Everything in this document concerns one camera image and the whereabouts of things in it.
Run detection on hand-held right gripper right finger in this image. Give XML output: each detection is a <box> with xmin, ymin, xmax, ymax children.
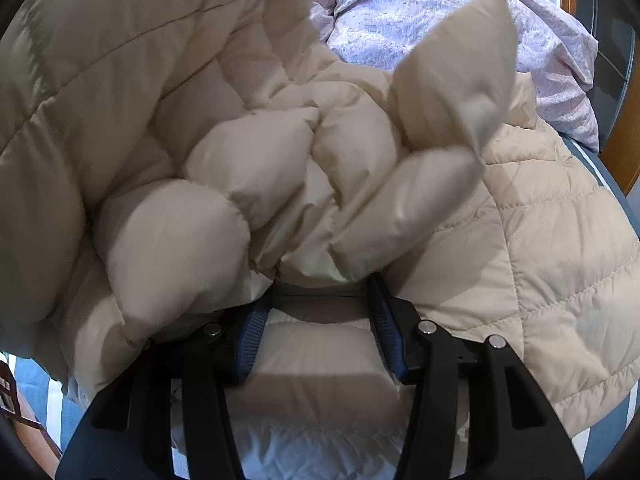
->
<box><xmin>367</xmin><ymin>272</ymin><xmax>587</xmax><ymax>480</ymax></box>

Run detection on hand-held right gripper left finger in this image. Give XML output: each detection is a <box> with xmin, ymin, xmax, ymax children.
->
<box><xmin>55</xmin><ymin>304</ymin><xmax>275</xmax><ymax>480</ymax></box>

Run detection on cream puffer jacket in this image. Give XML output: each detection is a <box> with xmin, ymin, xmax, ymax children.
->
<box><xmin>0</xmin><ymin>0</ymin><xmax>640</xmax><ymax>480</ymax></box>

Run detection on blue striped bed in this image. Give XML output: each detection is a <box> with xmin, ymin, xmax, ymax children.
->
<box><xmin>7</xmin><ymin>135</ymin><xmax>640</xmax><ymax>480</ymax></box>

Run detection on lilac floral duvet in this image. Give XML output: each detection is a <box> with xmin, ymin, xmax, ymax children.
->
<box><xmin>307</xmin><ymin>0</ymin><xmax>601</xmax><ymax>155</ymax></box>

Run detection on dark glass door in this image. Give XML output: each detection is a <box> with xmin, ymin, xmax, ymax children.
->
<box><xmin>575</xmin><ymin>0</ymin><xmax>639</xmax><ymax>142</ymax></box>

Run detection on wooden door frame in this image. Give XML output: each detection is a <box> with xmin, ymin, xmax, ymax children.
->
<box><xmin>560</xmin><ymin>0</ymin><xmax>640</xmax><ymax>199</ymax></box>

